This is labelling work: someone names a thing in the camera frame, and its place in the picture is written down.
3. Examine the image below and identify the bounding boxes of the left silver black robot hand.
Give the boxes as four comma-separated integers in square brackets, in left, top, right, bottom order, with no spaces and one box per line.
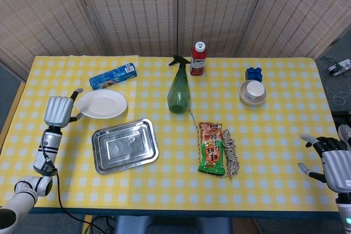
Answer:
[43,88,84,128]

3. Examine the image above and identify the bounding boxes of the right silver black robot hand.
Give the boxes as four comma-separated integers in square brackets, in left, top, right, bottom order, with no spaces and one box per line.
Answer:
[298,134,351,193]

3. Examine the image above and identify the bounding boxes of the white round plate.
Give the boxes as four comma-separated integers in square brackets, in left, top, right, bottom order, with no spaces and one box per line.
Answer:
[76,89,128,120]

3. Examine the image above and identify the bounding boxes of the silver rectangular metal tray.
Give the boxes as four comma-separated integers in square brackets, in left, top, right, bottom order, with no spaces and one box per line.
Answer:
[91,118,160,175]

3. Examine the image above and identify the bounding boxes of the grey sneaker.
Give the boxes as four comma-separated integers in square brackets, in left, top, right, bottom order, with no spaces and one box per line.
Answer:
[337,124,351,151]

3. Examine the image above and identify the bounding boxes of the blue cookie box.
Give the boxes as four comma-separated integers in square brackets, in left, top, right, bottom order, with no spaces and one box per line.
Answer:
[89,62,138,92]

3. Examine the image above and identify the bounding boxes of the white device on floor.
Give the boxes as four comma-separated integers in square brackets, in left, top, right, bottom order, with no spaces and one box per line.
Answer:
[325,58,351,77]

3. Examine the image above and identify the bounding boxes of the cream round bowl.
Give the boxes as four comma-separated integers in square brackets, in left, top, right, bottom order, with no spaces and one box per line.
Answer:
[239,79,268,106]

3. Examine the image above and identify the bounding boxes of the white paper cup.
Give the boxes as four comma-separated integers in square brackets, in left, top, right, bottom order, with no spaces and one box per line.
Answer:
[246,80,265,100]

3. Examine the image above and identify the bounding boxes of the green spray bottle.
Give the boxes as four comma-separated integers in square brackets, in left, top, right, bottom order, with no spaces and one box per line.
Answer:
[167,55,192,115]

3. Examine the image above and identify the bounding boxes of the woven bamboo folding screen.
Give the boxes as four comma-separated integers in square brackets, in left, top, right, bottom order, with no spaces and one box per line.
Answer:
[0,0,351,73]

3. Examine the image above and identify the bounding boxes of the blue building block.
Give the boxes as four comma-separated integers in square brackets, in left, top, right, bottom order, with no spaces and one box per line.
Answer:
[245,67,263,83]

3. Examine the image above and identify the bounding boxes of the orange green snack bag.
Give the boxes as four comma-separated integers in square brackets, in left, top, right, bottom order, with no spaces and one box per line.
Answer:
[197,121,227,176]

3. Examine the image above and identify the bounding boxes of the blue stool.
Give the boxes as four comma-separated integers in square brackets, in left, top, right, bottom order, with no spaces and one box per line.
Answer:
[114,215,234,234]

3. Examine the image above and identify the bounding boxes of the yellow white checkered tablecloth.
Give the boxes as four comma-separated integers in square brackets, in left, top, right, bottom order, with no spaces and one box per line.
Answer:
[0,55,343,213]

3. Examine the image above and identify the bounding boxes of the red juice bottle white cap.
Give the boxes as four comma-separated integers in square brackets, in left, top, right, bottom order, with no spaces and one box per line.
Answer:
[190,41,207,77]

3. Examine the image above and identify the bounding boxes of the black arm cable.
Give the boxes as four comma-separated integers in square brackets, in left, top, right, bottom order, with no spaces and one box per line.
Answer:
[38,135,113,234]

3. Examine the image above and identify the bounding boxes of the speckled rope bundle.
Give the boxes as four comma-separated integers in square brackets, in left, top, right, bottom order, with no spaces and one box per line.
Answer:
[188,109,240,179]

